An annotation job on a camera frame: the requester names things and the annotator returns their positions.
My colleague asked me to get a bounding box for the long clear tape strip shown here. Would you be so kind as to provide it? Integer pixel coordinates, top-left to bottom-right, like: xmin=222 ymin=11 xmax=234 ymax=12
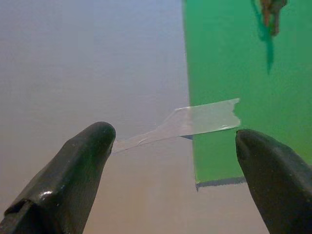
xmin=112 ymin=97 xmax=242 ymax=155

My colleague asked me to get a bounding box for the bunch of metal keys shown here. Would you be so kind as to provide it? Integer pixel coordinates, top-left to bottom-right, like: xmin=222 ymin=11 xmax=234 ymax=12
xmin=258 ymin=0 xmax=288 ymax=37

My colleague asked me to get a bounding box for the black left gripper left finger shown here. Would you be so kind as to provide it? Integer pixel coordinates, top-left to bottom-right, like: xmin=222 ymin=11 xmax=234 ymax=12
xmin=0 ymin=121 xmax=117 ymax=234

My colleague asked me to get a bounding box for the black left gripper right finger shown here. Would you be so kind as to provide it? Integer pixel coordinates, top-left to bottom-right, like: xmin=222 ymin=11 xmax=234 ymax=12
xmin=235 ymin=129 xmax=312 ymax=234

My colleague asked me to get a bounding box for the green backdrop sheet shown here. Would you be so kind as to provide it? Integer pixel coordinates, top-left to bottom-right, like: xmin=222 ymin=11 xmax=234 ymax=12
xmin=181 ymin=0 xmax=312 ymax=185

